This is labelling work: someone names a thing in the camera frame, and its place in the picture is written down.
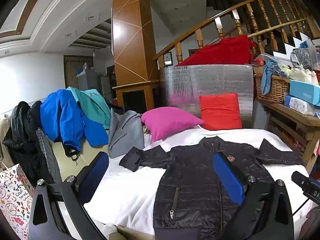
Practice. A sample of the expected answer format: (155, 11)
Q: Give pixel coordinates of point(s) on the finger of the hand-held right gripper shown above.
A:
(298, 178)

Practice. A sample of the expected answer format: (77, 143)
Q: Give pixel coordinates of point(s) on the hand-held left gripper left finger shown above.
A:
(93, 173)

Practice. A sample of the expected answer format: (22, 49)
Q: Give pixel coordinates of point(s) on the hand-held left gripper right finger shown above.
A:
(228, 180)

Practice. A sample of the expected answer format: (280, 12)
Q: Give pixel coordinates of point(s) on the black puffer jacket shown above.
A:
(195, 180)

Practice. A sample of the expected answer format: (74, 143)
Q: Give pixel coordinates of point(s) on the person's right forearm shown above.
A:
(313, 225)

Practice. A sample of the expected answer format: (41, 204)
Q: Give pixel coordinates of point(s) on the white blanket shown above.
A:
(130, 192)

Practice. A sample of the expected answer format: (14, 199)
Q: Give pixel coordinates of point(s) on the grey checkered cloth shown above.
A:
(48, 155)

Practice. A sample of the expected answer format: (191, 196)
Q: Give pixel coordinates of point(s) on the grey garment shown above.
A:
(125, 135)

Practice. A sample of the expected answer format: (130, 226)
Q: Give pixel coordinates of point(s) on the blue jacket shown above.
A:
(65, 115)

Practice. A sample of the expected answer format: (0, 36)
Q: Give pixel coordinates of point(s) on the red pillow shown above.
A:
(220, 112)

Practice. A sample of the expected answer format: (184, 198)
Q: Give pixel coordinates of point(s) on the teal jacket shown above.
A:
(95, 105)

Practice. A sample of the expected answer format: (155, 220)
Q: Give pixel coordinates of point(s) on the white patterned tissue pack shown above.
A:
(300, 106)

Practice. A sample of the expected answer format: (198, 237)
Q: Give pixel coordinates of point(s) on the black shiny jacket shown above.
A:
(22, 140)

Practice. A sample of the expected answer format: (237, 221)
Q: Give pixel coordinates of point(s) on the magenta pillow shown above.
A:
(170, 122)

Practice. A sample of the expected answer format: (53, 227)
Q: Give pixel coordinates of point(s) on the patterned paper gift bag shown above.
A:
(15, 200)

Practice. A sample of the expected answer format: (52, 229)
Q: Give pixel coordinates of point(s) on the small grey refrigerator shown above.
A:
(106, 87)

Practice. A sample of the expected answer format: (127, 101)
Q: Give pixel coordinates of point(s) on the light blue box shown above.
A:
(305, 91)

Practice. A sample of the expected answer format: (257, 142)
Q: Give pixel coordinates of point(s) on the wicker basket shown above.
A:
(275, 90)

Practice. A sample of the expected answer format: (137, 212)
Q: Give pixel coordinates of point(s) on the large grey refrigerator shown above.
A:
(86, 80)

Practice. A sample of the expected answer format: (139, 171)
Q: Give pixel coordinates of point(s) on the silver foil board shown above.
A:
(212, 80)

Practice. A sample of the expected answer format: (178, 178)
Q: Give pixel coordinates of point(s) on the brown curtain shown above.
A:
(70, 72)

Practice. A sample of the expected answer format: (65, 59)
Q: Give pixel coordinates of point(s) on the blue cloth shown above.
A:
(268, 72)

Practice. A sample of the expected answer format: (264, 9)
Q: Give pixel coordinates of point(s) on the plastic bag with dark contents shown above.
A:
(301, 57)

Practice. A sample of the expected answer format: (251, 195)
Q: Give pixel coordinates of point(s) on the clear plastic bag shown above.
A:
(262, 60)

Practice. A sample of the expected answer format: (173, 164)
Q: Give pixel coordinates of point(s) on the clear plastic storage box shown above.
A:
(316, 55)

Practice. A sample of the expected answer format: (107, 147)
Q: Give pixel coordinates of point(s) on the staircase steps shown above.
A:
(280, 52)

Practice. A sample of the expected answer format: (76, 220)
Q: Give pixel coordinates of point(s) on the dark framed picture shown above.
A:
(193, 52)

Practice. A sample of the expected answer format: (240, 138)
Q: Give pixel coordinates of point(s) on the small framed picture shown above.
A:
(168, 58)

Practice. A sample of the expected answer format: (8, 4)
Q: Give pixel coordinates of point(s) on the wooden pillar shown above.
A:
(130, 42)

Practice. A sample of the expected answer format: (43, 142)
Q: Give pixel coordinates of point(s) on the wooden stair railing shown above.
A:
(252, 20)

